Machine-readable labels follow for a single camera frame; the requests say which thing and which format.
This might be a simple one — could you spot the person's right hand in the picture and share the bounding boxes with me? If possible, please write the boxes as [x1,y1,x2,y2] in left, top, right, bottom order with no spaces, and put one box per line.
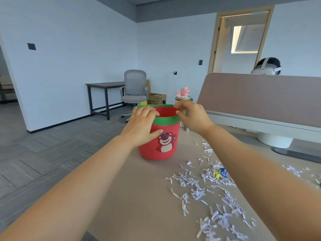
[173,99,216,136]

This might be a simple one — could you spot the person's left hand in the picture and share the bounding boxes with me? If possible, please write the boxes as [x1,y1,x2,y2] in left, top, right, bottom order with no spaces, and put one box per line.
[120,105,164,148]

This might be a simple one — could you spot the red bin with green rim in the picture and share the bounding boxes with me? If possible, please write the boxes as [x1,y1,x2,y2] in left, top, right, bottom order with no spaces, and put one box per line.
[133,104,187,161]

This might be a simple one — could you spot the small blue candy wrapper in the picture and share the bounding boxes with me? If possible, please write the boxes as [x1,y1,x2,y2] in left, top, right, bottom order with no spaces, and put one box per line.
[213,167,229,180]

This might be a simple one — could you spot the white paper shreds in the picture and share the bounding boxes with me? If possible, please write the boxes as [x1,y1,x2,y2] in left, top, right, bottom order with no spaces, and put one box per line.
[165,140,321,241]

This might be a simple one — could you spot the person's left forearm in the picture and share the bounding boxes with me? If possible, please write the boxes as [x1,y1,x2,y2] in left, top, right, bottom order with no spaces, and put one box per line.
[0,134,141,241]

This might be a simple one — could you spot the person's right forearm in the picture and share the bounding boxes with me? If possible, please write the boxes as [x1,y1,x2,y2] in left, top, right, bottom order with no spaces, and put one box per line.
[202,124,321,241]

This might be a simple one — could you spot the striped bottle with pink lid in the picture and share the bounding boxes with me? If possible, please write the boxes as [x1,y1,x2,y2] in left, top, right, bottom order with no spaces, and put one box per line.
[175,87,194,102]

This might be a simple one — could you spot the open cardboard box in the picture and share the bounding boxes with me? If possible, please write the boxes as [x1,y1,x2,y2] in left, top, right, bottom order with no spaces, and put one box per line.
[147,92,167,106]

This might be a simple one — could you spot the grey office chair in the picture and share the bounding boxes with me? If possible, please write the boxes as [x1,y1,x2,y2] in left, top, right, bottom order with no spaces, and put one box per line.
[120,69,149,123]

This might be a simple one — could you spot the dark table with black legs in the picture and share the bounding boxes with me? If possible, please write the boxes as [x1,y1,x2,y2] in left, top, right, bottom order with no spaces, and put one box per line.
[86,81,126,121]

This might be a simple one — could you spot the grey metal desk shelf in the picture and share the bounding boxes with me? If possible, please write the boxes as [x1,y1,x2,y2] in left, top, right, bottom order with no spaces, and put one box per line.
[183,109,321,143]

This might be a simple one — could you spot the pink desk partition panel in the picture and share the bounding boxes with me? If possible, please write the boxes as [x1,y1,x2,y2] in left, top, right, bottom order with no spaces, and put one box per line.
[197,72,321,128]

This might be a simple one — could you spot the white round stand base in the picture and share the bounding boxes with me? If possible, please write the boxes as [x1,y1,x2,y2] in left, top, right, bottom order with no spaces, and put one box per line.
[257,132,294,149]

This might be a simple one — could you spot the white headset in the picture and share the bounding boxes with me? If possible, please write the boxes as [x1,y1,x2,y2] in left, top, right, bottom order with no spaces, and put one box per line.
[250,57,282,76]

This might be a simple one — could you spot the black framed glass door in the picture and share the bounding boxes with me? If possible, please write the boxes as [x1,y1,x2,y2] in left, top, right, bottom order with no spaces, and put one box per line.
[0,45,18,104]

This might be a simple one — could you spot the wooden door frame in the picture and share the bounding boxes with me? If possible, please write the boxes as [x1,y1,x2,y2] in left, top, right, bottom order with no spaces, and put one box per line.
[207,5,276,74]

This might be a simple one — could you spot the black cable grommet cover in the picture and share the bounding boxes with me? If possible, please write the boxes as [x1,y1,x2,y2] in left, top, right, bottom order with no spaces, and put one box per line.
[272,147,321,163]

